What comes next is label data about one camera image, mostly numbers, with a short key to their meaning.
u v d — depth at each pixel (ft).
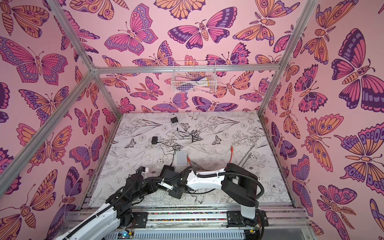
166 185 2.18
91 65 2.97
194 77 3.16
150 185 2.44
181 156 3.12
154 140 3.38
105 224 1.80
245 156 3.18
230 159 3.11
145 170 2.53
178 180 2.09
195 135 3.48
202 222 2.40
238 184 1.50
